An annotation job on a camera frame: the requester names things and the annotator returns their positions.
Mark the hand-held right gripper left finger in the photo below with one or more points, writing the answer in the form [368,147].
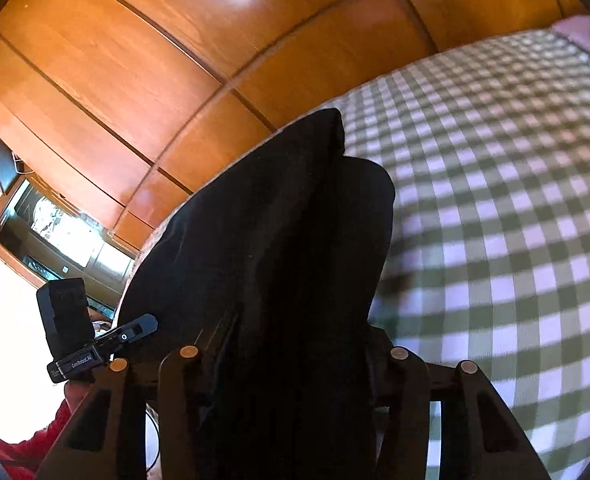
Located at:
[185,377]

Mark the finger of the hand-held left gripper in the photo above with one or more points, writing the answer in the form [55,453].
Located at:
[130,332]

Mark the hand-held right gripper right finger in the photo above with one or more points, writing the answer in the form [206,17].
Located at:
[406,380]

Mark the dark navy pants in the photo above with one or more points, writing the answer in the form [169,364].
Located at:
[275,260]

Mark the wooden framed mirror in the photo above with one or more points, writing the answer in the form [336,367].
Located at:
[50,225]

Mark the dark rectangular panel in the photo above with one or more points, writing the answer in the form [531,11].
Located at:
[2,160]

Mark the green checked bed sheet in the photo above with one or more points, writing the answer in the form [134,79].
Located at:
[500,210]

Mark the wooden wardrobe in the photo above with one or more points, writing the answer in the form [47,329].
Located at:
[175,60]

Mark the pink cloth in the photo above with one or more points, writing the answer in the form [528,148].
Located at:
[582,32]

